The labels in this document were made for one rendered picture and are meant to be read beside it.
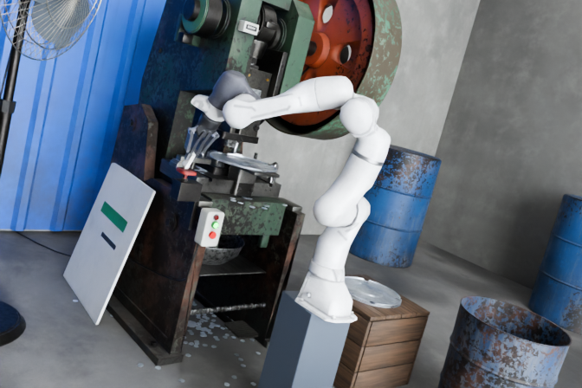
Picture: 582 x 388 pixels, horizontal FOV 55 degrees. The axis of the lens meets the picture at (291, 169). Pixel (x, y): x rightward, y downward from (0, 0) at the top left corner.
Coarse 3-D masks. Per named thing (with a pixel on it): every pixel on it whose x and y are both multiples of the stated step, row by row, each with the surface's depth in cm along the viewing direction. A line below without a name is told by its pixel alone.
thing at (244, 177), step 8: (232, 168) 232; (240, 168) 225; (232, 176) 232; (240, 176) 230; (248, 176) 232; (264, 176) 222; (272, 176) 225; (240, 184) 231; (248, 184) 234; (232, 192) 231; (240, 192) 232; (248, 192) 235
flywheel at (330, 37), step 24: (312, 0) 267; (336, 0) 255; (360, 0) 239; (336, 24) 254; (360, 24) 243; (336, 48) 252; (360, 48) 237; (312, 72) 263; (336, 72) 251; (360, 72) 236; (288, 120) 266; (312, 120) 255
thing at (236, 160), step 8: (216, 152) 241; (224, 160) 227; (232, 160) 231; (240, 160) 234; (248, 160) 239; (256, 160) 249; (248, 168) 222; (256, 168) 228; (264, 168) 234; (272, 168) 239
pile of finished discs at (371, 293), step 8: (352, 280) 254; (360, 280) 257; (352, 288) 243; (360, 288) 243; (368, 288) 246; (376, 288) 249; (384, 288) 253; (352, 296) 233; (360, 296) 235; (368, 296) 238; (376, 296) 239; (384, 296) 243; (392, 296) 246; (368, 304) 231; (376, 304) 231; (384, 304) 231; (392, 304) 236; (400, 304) 240
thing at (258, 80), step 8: (256, 72) 233; (264, 72) 235; (248, 80) 231; (256, 80) 234; (264, 80) 236; (256, 88) 235; (264, 88) 237; (264, 96) 239; (224, 120) 235; (256, 120) 236; (224, 128) 235; (232, 128) 232; (248, 128) 234; (256, 128) 235; (256, 136) 242
